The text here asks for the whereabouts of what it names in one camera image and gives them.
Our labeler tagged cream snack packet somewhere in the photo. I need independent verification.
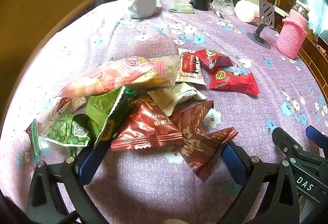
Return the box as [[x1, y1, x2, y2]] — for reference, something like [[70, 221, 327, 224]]
[[147, 83, 207, 117]]

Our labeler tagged grey phone stand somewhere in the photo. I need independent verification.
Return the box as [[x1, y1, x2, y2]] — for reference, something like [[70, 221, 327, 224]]
[[246, 0, 276, 49]]

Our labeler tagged clear plastic cup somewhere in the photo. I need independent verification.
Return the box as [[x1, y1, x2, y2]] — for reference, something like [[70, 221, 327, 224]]
[[211, 0, 235, 15]]

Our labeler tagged white round container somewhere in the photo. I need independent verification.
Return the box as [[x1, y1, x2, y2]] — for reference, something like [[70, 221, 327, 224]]
[[235, 0, 260, 23]]

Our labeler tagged white red-label snack packet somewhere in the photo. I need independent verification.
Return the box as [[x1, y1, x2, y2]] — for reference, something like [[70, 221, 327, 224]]
[[175, 48, 207, 86]]

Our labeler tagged large green snack packet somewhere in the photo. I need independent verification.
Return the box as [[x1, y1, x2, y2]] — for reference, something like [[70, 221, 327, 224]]
[[86, 86, 126, 150]]

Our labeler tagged white cup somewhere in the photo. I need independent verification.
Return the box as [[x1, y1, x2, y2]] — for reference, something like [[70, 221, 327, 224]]
[[125, 0, 157, 13]]

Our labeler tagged white and red snack packet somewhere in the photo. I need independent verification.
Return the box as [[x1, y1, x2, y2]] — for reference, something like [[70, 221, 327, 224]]
[[49, 97, 88, 122]]

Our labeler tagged white saucer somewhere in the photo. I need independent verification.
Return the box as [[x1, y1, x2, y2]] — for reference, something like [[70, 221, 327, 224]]
[[127, 5, 162, 19]]

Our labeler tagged dark red snack packet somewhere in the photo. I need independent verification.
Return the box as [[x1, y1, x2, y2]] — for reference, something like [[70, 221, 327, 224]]
[[111, 97, 183, 150], [169, 100, 239, 181]]

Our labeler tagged dark green candy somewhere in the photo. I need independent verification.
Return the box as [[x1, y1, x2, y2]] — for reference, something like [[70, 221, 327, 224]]
[[124, 88, 139, 99]]

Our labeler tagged beige snack packet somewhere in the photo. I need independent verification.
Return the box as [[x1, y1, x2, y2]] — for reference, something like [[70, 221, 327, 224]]
[[128, 55, 181, 89]]

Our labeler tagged bottle in pink knitted sleeve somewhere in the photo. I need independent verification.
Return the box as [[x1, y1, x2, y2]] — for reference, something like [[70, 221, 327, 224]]
[[276, 0, 310, 59]]

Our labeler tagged long pink snack packet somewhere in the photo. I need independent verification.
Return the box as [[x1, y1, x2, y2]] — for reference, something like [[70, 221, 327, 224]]
[[52, 56, 161, 98]]

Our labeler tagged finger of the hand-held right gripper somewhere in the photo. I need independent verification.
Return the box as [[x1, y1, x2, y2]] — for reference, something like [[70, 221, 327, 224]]
[[306, 125, 328, 150], [272, 127, 303, 160]]

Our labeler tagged bright red snack packet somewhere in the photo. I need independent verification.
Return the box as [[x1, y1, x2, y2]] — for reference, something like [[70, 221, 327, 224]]
[[194, 49, 235, 69], [209, 67, 260, 96]]

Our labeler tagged small printed booklet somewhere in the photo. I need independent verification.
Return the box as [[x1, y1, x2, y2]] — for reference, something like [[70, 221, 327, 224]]
[[168, 2, 196, 14]]

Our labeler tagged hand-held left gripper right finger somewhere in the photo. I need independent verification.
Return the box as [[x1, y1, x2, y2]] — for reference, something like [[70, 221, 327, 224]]
[[220, 140, 301, 224]]

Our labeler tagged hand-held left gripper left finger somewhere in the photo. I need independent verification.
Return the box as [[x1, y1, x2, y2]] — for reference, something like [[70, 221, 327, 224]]
[[27, 134, 113, 224]]

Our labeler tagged small striped snack packet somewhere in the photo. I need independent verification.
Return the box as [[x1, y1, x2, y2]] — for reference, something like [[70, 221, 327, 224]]
[[26, 119, 41, 156]]

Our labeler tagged purple floral tablecloth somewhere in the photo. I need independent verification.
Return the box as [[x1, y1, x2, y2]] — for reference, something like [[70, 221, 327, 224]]
[[0, 0, 328, 224]]

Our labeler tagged small green snack packet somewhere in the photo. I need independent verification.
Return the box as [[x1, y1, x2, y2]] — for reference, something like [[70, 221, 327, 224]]
[[41, 114, 91, 147]]

